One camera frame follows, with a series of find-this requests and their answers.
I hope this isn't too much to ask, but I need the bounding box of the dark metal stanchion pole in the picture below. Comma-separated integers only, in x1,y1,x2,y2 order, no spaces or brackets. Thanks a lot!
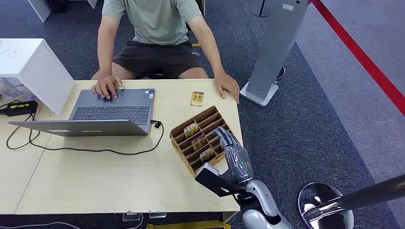
302,174,405,222

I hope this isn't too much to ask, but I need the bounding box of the grey kiosk stand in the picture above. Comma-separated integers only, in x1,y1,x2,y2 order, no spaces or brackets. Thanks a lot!
239,0,313,108

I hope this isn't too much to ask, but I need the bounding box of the red floor tape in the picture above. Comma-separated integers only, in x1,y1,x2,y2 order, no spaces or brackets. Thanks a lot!
311,0,405,116

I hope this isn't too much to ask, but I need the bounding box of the grey round stanchion base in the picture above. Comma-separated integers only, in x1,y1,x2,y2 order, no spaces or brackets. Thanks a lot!
251,0,275,18

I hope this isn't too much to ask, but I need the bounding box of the yellow strip under table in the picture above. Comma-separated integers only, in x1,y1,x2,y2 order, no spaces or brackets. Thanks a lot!
146,219,232,229

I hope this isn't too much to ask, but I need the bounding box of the white furniture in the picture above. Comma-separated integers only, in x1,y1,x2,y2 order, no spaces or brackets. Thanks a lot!
27,0,99,23

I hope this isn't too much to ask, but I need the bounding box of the person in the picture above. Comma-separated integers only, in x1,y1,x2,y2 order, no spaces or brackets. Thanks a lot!
91,0,241,104

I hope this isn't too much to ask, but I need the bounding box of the black laptop power cable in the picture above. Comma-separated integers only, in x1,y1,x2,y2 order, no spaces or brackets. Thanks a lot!
5,111,165,156

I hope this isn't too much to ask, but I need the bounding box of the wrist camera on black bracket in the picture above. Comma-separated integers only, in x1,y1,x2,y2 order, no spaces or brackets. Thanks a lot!
194,163,242,198

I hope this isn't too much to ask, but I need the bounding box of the person's left hand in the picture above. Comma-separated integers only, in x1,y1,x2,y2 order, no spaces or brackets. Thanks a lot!
213,71,241,104

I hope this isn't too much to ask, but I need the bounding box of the white box cabinet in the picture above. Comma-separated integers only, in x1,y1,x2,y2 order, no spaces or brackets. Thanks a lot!
0,38,76,115

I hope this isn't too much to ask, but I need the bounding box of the grey laptop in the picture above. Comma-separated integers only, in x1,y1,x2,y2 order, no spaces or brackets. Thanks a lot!
8,88,156,138

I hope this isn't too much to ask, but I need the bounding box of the gold patterned card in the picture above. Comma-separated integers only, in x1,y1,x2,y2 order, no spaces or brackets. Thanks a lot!
199,147,218,164
191,134,207,151
190,91,205,107
183,122,201,139

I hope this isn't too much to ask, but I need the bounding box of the black power adapter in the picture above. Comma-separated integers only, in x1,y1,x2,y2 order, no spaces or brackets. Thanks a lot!
0,100,39,117

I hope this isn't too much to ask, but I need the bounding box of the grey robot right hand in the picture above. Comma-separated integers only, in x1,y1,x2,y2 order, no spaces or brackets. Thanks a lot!
213,126,255,186

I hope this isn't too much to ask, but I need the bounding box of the chrome stanchion base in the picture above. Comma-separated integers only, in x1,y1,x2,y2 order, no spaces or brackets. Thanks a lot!
298,182,355,229

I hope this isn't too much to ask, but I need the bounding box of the cardboard slotted card organizer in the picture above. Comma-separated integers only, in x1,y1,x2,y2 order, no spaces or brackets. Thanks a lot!
169,105,235,177

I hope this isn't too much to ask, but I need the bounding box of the white cable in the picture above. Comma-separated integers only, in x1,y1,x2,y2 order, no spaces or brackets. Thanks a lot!
0,213,145,229

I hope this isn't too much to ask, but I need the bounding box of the clear plastic container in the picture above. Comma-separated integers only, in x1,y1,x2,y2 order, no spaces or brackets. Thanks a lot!
0,77,36,101

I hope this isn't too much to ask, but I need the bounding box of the person's right hand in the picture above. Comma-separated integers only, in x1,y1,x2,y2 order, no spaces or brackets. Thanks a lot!
92,73,123,101

